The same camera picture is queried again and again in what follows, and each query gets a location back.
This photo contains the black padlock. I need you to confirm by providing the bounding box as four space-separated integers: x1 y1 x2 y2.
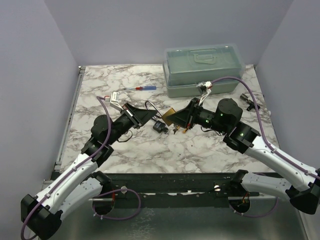
152 120 166 133

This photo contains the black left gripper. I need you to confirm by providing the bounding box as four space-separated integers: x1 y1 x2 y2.
108 102 157 145

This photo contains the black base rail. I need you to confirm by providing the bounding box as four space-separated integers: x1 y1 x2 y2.
49 169 261 210

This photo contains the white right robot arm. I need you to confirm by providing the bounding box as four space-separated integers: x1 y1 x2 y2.
167 98 320 215

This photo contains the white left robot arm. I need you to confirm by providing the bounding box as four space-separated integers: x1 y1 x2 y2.
20 103 157 240

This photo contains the green plastic toolbox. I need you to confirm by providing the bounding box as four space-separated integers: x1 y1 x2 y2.
162 44 245 98

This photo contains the black T-shaped tool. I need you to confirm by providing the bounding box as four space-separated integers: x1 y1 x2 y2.
240 93 255 112

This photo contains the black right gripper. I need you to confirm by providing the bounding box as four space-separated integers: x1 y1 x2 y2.
167 97 229 134

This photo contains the brass padlock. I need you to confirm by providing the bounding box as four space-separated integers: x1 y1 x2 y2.
144 100 176 127

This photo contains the red blue screwdriver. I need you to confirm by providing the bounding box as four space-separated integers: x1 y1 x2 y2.
123 85 157 91

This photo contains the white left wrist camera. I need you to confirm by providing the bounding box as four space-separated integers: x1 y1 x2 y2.
104 91 124 112

